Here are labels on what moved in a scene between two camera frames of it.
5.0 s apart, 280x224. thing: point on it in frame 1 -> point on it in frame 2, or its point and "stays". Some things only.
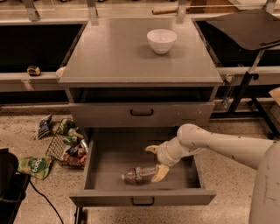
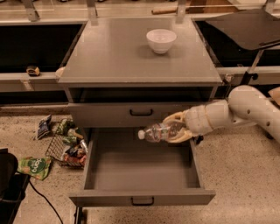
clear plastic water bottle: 139,175 -> 163,131
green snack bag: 36,166 stays
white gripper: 164,155 -> 196,120
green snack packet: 66,126 stays
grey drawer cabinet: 138,80 stays
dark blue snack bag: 44,126 stays
